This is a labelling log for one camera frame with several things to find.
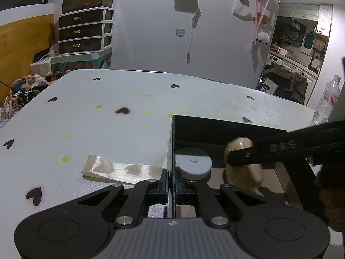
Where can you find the white cloth covered box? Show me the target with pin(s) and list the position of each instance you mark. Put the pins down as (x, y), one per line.
(40, 67)

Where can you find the person's right hand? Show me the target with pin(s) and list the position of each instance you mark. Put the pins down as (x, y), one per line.
(333, 199)

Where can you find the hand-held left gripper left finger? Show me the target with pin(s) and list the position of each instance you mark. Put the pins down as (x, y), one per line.
(165, 184)

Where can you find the grey round disc device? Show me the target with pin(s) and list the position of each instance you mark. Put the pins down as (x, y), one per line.
(192, 167)

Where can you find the white wall socket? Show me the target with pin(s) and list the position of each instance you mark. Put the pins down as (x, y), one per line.
(180, 32)

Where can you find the white plastic drawer unit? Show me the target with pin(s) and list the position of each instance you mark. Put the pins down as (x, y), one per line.
(80, 31)

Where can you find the white plush sheep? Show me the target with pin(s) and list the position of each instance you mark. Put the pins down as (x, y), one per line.
(262, 38)

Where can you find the white washing machine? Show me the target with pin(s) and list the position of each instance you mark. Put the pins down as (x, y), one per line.
(272, 62)

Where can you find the blue bottle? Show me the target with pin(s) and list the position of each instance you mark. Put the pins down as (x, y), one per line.
(309, 41)

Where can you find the pink ribbons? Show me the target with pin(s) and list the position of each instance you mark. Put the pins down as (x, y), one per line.
(259, 19)

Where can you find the brown jacket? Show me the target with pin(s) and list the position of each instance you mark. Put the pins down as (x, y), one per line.
(288, 82)

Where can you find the white printed bag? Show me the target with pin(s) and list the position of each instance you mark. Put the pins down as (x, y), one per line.
(269, 86)

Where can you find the colourful printed cabinet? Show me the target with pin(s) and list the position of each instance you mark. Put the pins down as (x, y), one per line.
(78, 64)

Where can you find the black storage box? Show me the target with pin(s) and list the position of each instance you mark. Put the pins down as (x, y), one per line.
(215, 129)

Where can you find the white hanging bag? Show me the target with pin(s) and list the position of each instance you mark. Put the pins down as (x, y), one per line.
(242, 11)

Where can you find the white kitchen wall cabinets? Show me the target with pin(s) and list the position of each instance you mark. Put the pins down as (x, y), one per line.
(304, 12)

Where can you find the pile of plush toys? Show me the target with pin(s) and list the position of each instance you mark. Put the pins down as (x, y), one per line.
(18, 94)

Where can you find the wooden board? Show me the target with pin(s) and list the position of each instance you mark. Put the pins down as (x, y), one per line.
(21, 45)

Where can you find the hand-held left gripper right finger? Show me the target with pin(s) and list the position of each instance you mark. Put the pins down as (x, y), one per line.
(175, 186)

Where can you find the clear plastic water bottle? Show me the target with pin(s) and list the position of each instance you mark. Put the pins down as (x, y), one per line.
(326, 99)

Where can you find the clear tape strip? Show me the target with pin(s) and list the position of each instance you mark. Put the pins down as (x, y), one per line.
(121, 171)

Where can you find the beige oval case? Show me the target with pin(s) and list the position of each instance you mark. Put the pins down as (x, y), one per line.
(242, 179)

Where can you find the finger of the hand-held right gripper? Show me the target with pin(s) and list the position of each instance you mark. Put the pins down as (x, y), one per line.
(245, 157)

